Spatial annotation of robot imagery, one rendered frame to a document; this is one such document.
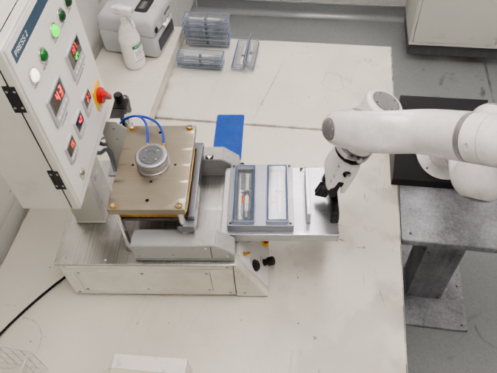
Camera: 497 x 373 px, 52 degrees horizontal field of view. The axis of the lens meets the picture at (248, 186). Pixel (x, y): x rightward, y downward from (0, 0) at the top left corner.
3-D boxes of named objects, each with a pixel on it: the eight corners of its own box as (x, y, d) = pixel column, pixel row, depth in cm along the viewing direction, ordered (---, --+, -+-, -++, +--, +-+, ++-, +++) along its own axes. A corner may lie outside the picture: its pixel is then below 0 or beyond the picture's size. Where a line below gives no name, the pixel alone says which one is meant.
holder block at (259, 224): (227, 231, 128) (226, 225, 126) (231, 170, 141) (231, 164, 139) (293, 231, 128) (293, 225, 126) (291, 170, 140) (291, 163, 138)
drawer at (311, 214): (221, 243, 131) (219, 225, 125) (226, 176, 144) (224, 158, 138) (338, 243, 129) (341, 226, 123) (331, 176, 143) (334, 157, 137)
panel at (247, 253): (268, 289, 142) (236, 257, 129) (268, 202, 160) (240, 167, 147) (274, 288, 141) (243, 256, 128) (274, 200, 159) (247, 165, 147)
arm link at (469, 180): (493, 132, 138) (531, 129, 115) (476, 198, 140) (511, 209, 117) (447, 123, 139) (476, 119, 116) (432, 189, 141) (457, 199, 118)
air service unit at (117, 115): (116, 157, 145) (103, 118, 134) (125, 121, 154) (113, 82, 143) (134, 156, 145) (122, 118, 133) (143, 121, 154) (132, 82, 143)
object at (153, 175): (90, 232, 124) (73, 199, 114) (115, 138, 143) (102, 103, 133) (189, 232, 123) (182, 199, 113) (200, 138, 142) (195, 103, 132)
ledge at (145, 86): (41, 183, 170) (36, 174, 166) (117, 32, 221) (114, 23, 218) (128, 190, 166) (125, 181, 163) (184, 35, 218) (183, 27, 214)
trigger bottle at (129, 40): (121, 68, 198) (105, 11, 179) (131, 55, 203) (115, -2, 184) (142, 72, 196) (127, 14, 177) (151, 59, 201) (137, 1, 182)
